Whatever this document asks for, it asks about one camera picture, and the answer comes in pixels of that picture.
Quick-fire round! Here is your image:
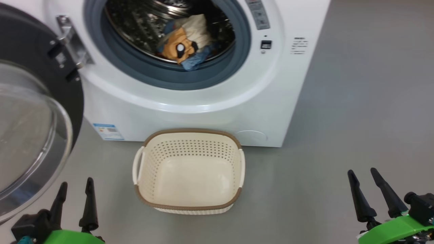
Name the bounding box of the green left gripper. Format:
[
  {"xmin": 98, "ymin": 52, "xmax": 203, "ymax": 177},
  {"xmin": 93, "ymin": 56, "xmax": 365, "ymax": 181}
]
[{"xmin": 42, "ymin": 177, "xmax": 105, "ymax": 244}]

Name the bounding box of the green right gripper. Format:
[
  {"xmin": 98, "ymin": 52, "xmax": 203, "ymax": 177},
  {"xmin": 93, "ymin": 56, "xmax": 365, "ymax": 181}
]
[{"xmin": 348, "ymin": 167, "xmax": 434, "ymax": 244}]

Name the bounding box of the black round glass washer door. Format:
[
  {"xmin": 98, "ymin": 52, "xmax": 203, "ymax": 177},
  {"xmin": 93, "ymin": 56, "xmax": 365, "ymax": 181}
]
[{"xmin": 0, "ymin": 3, "xmax": 84, "ymax": 224}]

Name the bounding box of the blue patterned clothes bundle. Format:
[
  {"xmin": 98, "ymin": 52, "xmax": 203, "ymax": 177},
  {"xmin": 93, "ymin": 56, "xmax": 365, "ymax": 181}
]
[{"xmin": 158, "ymin": 15, "xmax": 217, "ymax": 72}]

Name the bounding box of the white front-load washing machine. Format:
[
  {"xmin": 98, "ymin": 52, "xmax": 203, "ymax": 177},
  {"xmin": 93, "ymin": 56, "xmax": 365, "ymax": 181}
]
[{"xmin": 0, "ymin": 0, "xmax": 331, "ymax": 148}]

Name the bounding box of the metal washing machine door hinge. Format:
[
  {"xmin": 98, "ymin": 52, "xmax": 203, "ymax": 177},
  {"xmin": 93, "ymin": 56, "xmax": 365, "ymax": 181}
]
[{"xmin": 56, "ymin": 15, "xmax": 94, "ymax": 70}]

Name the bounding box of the printed text label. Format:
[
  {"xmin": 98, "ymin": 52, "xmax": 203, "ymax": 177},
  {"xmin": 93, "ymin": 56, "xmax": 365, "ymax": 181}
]
[{"xmin": 291, "ymin": 37, "xmax": 308, "ymax": 55}]

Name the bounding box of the stainless steel washing machine drum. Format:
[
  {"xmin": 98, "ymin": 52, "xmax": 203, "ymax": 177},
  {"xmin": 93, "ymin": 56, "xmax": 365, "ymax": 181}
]
[{"xmin": 104, "ymin": 0, "xmax": 236, "ymax": 65}]

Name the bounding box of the grey warning label sticker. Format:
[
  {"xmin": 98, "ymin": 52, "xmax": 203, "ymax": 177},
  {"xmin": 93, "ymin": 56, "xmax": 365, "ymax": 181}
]
[{"xmin": 245, "ymin": 0, "xmax": 271, "ymax": 30}]

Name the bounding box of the blue energy label sticker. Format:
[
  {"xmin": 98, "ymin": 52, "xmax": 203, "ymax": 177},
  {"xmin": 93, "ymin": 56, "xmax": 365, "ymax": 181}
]
[{"xmin": 93, "ymin": 123, "xmax": 124, "ymax": 141}]

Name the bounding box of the cream laundry basket brown rim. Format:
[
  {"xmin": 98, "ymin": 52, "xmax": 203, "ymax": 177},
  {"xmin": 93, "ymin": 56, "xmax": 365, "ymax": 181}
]
[{"xmin": 132, "ymin": 128, "xmax": 245, "ymax": 215}]

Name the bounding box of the round white filter cover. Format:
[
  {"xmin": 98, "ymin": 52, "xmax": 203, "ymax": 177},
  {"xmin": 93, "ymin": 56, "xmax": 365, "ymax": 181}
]
[{"xmin": 236, "ymin": 130, "xmax": 268, "ymax": 144}]

